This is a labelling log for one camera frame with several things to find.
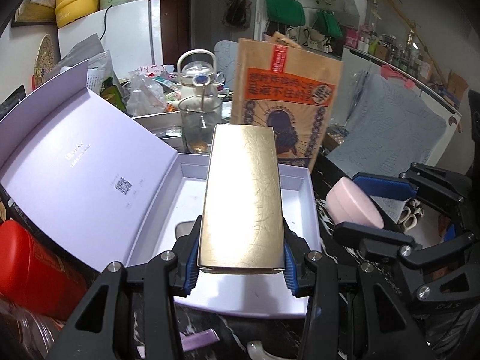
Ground pale quilted cover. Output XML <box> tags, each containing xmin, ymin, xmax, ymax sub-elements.
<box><xmin>326</xmin><ymin>71</ymin><xmax>458</xmax><ymax>181</ymax></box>

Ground printed paper packet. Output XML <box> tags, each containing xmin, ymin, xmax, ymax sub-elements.
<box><xmin>86</xmin><ymin>50</ymin><xmax>129</xmax><ymax>112</ymax></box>

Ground woven round mat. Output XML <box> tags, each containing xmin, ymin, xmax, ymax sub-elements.
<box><xmin>33</xmin><ymin>34</ymin><xmax>61</xmax><ymax>80</ymax></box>

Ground white fridge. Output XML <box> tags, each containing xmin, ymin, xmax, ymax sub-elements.
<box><xmin>57</xmin><ymin>0</ymin><xmax>164</xmax><ymax>73</ymax></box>

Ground brown door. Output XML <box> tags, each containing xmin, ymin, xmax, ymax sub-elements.
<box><xmin>146</xmin><ymin>0</ymin><xmax>192</xmax><ymax>64</ymax></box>

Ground black hanging bag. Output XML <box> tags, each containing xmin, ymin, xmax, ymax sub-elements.
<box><xmin>224</xmin><ymin>0</ymin><xmax>251</xmax><ymax>30</ymax></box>

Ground brown printed paper bag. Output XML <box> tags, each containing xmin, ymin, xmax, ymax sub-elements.
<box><xmin>229</xmin><ymin>32</ymin><xmax>345</xmax><ymax>175</ymax></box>

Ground black power cable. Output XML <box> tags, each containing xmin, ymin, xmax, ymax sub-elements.
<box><xmin>100</xmin><ymin>5</ymin><xmax>114</xmax><ymax>43</ymax></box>

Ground yellow pot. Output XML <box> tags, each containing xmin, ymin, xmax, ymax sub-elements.
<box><xmin>54</xmin><ymin>0</ymin><xmax>124</xmax><ymax>29</ymax></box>

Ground red canister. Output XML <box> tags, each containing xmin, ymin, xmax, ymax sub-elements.
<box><xmin>0</xmin><ymin>219</ymin><xmax>89</xmax><ymax>321</ymax></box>

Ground pink round case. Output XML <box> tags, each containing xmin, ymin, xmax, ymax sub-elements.
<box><xmin>325</xmin><ymin>178</ymin><xmax>385</xmax><ymax>229</ymax></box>

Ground framed picture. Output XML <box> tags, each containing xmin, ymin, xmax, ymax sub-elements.
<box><xmin>11</xmin><ymin>0</ymin><xmax>59</xmax><ymax>28</ymax></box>

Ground glass cup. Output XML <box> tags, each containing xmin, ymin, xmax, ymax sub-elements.
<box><xmin>178</xmin><ymin>95</ymin><xmax>223</xmax><ymax>154</ymax></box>

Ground metal spoon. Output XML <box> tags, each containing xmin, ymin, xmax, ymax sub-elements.
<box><xmin>189</xmin><ymin>82</ymin><xmax>211</xmax><ymax>153</ymax></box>

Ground glass teapot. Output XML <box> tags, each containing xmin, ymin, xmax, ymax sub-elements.
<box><xmin>176</xmin><ymin>49</ymin><xmax>221</xmax><ymax>100</ymax></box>

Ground lavender box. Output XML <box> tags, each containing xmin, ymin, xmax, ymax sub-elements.
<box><xmin>0</xmin><ymin>61</ymin><xmax>322</xmax><ymax>317</ymax></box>

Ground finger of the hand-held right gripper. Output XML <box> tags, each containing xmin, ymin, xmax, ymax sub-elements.
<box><xmin>333</xmin><ymin>222</ymin><xmax>475</xmax><ymax>271</ymax></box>
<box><xmin>352</xmin><ymin>162</ymin><xmax>475</xmax><ymax>218</ymax></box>

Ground gold box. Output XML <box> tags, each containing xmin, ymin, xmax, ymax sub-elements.
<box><xmin>197</xmin><ymin>124</ymin><xmax>286</xmax><ymax>275</ymax></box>

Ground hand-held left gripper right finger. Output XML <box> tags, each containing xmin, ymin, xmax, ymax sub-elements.
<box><xmin>281</xmin><ymin>217</ymin><xmax>437</xmax><ymax>360</ymax></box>

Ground grey mailer bag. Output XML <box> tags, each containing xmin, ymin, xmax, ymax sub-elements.
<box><xmin>60</xmin><ymin>34</ymin><xmax>106</xmax><ymax>73</ymax></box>

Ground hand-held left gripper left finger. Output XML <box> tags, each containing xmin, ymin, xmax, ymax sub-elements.
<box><xmin>47</xmin><ymin>215</ymin><xmax>203</xmax><ymax>360</ymax></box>

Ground row of bottles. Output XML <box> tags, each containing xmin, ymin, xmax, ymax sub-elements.
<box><xmin>345</xmin><ymin>0</ymin><xmax>447</xmax><ymax>83</ymax></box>

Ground clear plastic bag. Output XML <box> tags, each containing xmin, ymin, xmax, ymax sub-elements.
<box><xmin>127</xmin><ymin>73</ymin><xmax>170</xmax><ymax>117</ymax></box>

